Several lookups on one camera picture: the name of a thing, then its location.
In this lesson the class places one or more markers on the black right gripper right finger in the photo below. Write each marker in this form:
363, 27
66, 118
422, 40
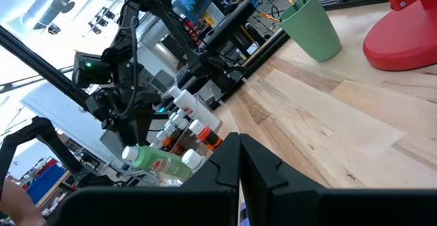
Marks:
341, 207

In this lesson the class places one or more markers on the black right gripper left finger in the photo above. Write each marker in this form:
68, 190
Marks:
153, 205

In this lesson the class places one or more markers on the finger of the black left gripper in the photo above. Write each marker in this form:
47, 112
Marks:
117, 140
145, 130

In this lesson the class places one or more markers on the black paint bottle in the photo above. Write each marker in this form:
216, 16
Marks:
169, 129

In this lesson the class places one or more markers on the brown paint bottle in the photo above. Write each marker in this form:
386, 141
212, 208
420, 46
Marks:
167, 141

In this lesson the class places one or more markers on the large green paint bottle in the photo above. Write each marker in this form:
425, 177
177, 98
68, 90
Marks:
160, 162

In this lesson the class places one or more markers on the dark green paint bottle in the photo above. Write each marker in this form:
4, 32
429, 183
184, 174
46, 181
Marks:
180, 121

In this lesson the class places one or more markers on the large white bottle red label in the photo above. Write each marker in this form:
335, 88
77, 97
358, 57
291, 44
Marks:
191, 104

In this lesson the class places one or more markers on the orange paint bottle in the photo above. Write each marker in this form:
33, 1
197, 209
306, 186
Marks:
208, 137

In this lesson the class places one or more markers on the purple paint bottle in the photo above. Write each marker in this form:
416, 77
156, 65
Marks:
244, 215

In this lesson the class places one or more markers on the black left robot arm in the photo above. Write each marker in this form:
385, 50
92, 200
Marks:
164, 11

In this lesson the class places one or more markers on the black ceiling spotlight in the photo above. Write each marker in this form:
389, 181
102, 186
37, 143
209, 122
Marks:
54, 29
96, 28

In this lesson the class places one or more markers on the blue storage box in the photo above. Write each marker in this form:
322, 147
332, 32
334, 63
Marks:
46, 183

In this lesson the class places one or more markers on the red desk lamp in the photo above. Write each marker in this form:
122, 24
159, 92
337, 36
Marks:
403, 41

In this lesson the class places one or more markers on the green plastic cup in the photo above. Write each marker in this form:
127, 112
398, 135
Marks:
312, 31

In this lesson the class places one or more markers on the silver ventilation duct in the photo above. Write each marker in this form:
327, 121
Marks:
51, 0

